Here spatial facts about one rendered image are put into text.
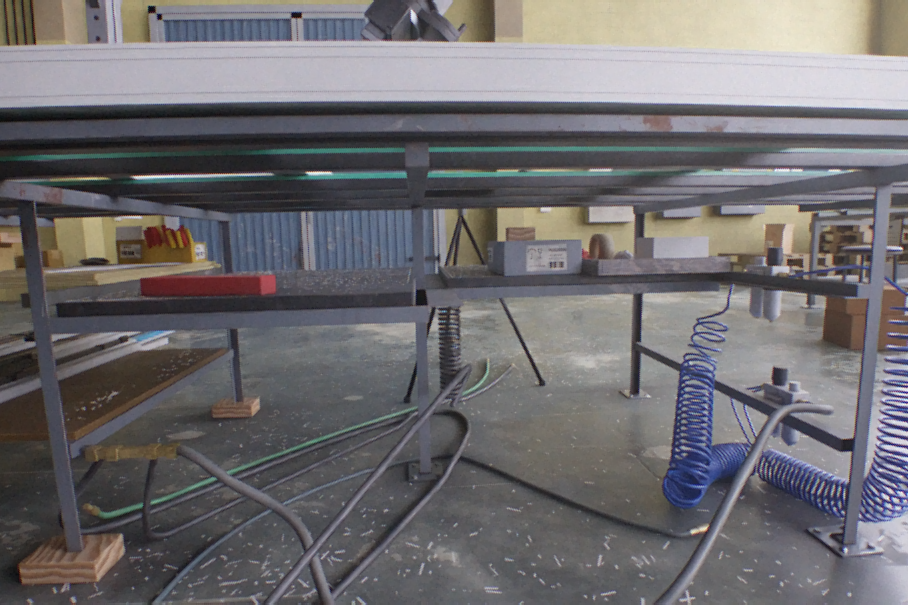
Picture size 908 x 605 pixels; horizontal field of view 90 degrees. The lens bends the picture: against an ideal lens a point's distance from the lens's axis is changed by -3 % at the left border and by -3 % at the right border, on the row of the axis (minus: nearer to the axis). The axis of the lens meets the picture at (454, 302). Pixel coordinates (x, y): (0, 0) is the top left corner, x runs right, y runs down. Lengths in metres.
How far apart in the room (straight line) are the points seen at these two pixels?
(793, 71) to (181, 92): 0.78
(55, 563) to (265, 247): 6.34
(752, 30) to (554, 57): 8.77
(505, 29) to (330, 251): 3.94
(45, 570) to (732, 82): 1.53
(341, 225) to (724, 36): 6.47
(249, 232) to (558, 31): 5.37
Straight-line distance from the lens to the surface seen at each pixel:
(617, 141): 0.72
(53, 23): 8.75
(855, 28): 10.52
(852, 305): 3.70
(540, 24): 8.04
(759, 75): 0.79
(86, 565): 1.35
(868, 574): 1.38
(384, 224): 7.12
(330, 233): 7.20
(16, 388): 1.77
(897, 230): 4.92
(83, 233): 8.16
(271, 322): 1.03
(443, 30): 0.81
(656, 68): 0.72
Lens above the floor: 0.69
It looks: 7 degrees down
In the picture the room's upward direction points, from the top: 1 degrees counter-clockwise
